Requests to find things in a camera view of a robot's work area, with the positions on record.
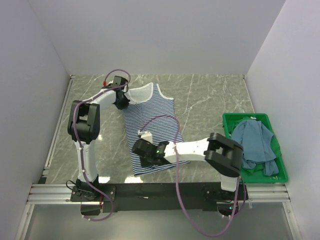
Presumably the blue white striped tank top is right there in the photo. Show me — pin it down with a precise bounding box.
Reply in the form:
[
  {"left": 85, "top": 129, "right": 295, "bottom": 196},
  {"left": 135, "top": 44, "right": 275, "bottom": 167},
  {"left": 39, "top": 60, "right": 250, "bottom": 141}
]
[{"left": 121, "top": 82, "right": 191, "bottom": 178}]

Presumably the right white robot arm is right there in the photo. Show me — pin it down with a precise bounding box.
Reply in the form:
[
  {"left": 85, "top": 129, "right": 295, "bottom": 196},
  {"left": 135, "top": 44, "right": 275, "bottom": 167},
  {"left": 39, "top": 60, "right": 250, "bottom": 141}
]
[{"left": 131, "top": 131, "right": 244, "bottom": 200}]

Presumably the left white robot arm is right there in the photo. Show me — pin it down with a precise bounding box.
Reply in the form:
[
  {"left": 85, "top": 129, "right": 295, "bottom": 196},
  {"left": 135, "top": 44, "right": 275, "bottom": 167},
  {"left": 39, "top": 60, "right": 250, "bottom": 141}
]
[{"left": 67, "top": 76, "right": 130, "bottom": 201}]

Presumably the green tank top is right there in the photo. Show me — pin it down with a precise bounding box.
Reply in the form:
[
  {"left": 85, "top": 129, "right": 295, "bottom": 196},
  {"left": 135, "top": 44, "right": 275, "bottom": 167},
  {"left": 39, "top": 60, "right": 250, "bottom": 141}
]
[{"left": 230, "top": 114, "right": 283, "bottom": 178}]

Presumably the light blue tank top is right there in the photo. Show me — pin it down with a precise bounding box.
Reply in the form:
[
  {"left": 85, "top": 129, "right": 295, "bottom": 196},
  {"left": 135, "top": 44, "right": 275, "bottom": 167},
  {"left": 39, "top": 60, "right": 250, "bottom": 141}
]
[{"left": 231, "top": 119, "right": 279, "bottom": 177}]

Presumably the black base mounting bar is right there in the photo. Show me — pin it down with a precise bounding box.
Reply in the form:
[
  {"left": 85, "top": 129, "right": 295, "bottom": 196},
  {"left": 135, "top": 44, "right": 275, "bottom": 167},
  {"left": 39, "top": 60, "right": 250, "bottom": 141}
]
[{"left": 70, "top": 182, "right": 235, "bottom": 215}]

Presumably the green plastic bin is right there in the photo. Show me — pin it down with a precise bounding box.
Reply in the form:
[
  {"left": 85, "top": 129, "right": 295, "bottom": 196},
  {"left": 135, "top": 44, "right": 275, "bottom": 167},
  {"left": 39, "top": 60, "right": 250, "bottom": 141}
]
[{"left": 222, "top": 113, "right": 288, "bottom": 184}]

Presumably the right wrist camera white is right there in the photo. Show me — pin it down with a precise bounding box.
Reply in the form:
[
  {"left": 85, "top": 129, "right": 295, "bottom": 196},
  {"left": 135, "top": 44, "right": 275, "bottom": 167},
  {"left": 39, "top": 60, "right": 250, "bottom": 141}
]
[{"left": 137, "top": 130, "right": 153, "bottom": 143}]

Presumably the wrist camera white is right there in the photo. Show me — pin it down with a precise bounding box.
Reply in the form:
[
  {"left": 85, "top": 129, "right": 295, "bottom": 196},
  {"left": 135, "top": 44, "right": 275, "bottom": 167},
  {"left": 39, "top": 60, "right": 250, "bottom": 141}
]
[
  {"left": 102, "top": 80, "right": 114, "bottom": 89},
  {"left": 137, "top": 130, "right": 153, "bottom": 143}
]

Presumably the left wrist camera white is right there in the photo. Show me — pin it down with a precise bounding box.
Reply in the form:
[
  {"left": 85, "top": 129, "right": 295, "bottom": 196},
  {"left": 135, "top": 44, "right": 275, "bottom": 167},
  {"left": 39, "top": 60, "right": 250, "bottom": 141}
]
[{"left": 102, "top": 80, "right": 114, "bottom": 89}]

